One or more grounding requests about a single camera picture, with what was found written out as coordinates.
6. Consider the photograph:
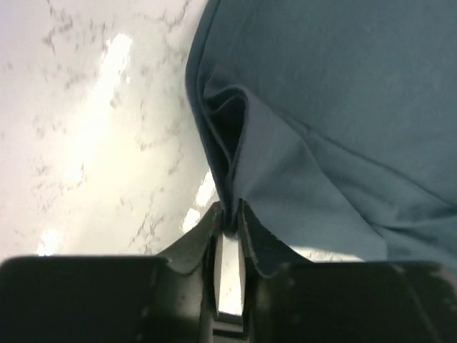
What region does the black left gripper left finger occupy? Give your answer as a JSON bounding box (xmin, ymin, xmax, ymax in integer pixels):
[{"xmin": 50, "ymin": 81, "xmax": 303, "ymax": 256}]
[{"xmin": 1, "ymin": 203, "xmax": 221, "ymax": 342}]

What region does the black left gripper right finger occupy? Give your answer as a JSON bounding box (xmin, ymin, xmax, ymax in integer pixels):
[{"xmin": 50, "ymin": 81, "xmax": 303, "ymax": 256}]
[{"xmin": 237, "ymin": 202, "xmax": 456, "ymax": 342}]

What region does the blue-grey t-shirt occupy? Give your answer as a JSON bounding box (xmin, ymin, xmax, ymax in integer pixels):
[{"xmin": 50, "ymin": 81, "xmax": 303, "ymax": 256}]
[{"xmin": 186, "ymin": 1, "xmax": 456, "ymax": 268}]

